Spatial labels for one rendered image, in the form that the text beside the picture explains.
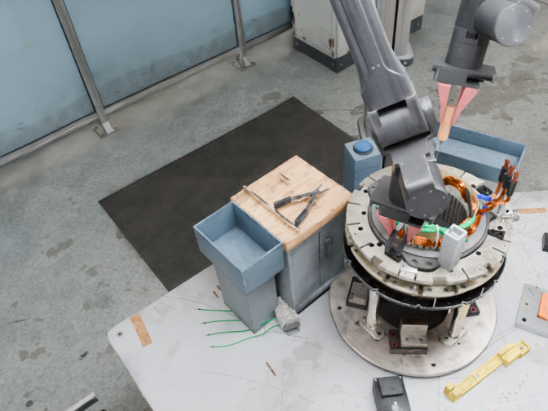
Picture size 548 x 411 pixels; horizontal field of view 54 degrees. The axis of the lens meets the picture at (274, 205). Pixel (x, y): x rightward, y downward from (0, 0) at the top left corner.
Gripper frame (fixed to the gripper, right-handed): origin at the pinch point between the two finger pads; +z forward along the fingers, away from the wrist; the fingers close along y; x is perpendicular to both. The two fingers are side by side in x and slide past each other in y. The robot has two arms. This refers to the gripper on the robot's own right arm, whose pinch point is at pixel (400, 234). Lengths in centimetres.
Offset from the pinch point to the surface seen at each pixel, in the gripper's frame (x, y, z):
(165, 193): 79, -138, 117
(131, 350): -24, -53, 43
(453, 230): 7.2, 7.4, 2.5
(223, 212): 2.8, -39.6, 15.0
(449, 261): 4.5, 8.4, 7.6
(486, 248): 12.7, 13.3, 10.2
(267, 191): 11.4, -33.3, 13.4
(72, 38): 106, -204, 58
